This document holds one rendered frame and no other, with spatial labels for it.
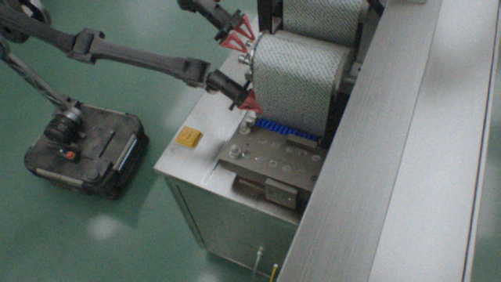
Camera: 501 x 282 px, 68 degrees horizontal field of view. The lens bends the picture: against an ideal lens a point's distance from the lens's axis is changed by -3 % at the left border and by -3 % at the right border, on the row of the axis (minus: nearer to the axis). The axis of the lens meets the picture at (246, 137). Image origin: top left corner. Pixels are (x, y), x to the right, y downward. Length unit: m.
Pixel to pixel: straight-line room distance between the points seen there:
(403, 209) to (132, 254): 1.80
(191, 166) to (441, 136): 0.85
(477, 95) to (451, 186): 0.23
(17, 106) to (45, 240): 1.18
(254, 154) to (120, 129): 1.37
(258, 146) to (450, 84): 0.60
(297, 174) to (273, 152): 0.11
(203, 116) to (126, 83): 1.62
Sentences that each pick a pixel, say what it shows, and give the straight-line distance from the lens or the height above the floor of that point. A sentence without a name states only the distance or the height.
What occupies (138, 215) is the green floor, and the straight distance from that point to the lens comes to 2.36.
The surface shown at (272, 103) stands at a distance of 1.19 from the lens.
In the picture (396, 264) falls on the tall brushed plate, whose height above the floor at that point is 1.44.
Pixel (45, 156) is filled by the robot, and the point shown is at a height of 0.24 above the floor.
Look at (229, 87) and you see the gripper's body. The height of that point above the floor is 1.15.
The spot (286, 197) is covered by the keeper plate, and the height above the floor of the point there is 0.98.
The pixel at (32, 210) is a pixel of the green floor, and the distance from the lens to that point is 2.68.
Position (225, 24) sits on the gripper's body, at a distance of 1.13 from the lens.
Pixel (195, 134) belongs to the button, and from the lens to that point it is 1.40.
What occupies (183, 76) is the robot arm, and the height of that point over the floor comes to 1.20.
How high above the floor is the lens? 2.03
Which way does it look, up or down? 55 degrees down
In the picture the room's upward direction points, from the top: 7 degrees counter-clockwise
